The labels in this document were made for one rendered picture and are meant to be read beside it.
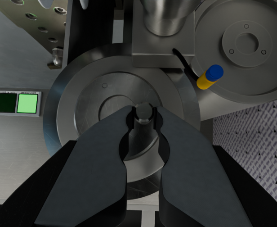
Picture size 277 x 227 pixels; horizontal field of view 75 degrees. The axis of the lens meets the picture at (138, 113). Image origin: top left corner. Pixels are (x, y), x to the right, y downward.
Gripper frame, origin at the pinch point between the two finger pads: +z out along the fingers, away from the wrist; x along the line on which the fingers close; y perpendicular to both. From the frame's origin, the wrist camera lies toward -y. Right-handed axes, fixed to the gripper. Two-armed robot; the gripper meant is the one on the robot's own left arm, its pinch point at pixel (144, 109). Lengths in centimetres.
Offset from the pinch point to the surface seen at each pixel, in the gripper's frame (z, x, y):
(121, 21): 215, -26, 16
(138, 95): 3.1, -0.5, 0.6
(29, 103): 32.5, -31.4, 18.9
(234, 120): 15.9, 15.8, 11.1
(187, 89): 5.4, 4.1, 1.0
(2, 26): 225, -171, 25
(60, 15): 30.7, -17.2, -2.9
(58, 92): 5.1, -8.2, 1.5
